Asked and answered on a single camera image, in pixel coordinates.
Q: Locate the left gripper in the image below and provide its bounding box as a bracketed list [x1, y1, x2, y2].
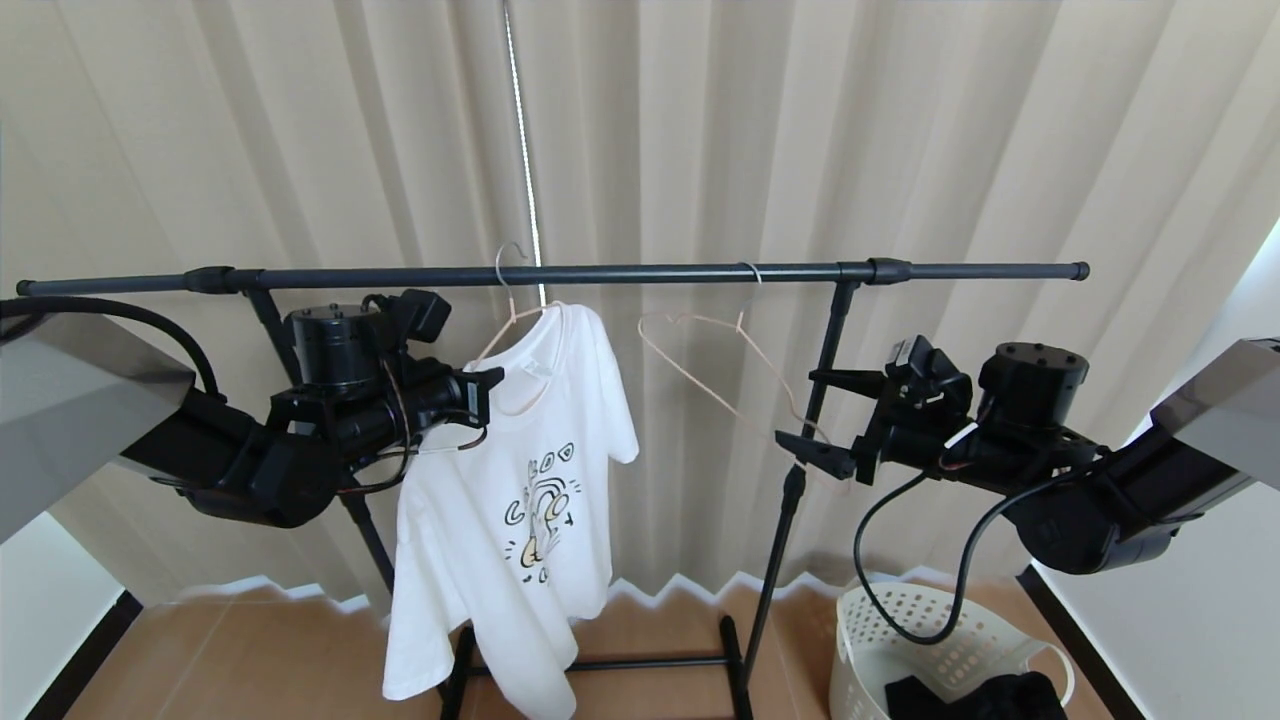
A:
[405, 365, 506, 446]

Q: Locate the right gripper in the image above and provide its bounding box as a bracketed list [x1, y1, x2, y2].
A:
[775, 368, 993, 487]

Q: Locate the pink clothes hanger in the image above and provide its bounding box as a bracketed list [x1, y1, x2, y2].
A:
[638, 262, 851, 493]
[473, 243, 563, 417]

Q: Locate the white printed t-shirt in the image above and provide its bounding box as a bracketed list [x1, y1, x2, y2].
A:
[382, 302, 641, 720]

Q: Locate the black garment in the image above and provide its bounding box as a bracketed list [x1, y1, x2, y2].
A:
[885, 672, 1066, 720]

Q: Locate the white laundry basket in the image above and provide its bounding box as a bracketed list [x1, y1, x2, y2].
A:
[828, 583, 1076, 720]

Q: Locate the black clothes rack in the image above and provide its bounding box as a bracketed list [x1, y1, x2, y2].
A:
[17, 260, 1091, 720]

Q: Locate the beige curtain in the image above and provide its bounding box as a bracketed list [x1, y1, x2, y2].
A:
[0, 0, 1280, 611]

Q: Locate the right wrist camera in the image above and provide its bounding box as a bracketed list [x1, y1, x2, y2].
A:
[885, 335, 974, 406]

